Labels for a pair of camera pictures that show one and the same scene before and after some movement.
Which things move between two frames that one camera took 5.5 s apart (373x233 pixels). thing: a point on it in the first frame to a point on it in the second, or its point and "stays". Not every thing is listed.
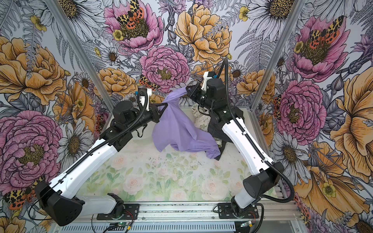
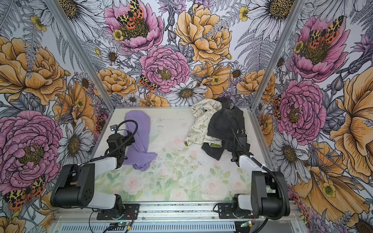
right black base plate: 225,211 stays
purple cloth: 177,126 to 137,123
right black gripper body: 203,99 to 231,147
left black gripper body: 151,114 to 131,141
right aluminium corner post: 277,55 stays
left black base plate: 131,212 stays
